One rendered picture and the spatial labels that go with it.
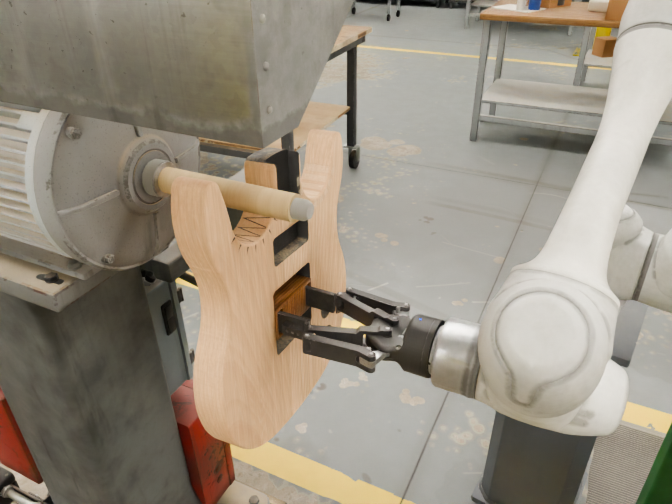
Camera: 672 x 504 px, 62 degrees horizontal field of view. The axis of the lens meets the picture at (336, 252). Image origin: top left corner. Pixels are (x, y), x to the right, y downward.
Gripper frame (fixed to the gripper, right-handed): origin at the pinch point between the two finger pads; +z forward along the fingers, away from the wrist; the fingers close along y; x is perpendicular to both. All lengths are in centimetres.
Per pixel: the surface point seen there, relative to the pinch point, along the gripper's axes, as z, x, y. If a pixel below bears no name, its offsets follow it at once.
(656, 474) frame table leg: -54, -33, 28
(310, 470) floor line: 28, -101, 54
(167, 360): 36.3, -29.0, 10.0
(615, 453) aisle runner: -59, -97, 103
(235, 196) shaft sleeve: 2.4, 19.4, -9.0
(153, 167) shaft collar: 14.2, 20.8, -8.9
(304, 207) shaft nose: -6.0, 19.5, -8.3
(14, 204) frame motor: 25.8, 17.6, -19.5
